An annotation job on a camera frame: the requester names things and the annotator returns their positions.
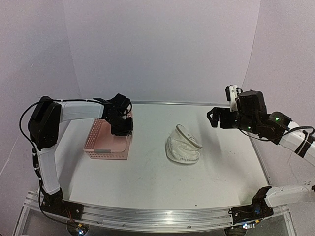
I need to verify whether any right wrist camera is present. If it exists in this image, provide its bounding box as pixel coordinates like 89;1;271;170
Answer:
225;85;243;112

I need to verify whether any white mesh laundry bag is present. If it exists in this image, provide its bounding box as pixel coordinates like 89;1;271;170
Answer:
165;124;203;165

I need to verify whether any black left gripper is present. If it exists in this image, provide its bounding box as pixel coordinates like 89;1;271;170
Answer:
106;114;134;137

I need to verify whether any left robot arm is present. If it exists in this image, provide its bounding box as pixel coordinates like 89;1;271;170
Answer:
25;93;133;196

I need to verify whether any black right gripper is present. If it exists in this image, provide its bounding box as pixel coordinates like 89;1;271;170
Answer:
207;108;257;135

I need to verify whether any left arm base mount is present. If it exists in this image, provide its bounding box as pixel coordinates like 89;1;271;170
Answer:
40;188;84;220

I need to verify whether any pink plastic basket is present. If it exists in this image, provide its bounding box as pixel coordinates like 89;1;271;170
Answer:
83;119;132;160

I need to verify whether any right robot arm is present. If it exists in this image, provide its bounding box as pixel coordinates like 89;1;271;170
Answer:
207;85;315;218

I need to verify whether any aluminium front table rail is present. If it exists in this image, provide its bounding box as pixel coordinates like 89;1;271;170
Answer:
24;190;291;227

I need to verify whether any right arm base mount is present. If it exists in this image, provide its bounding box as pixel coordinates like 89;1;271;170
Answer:
228;186;274;225

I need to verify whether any aluminium back table rail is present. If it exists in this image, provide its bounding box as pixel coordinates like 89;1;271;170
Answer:
132;100;229;107

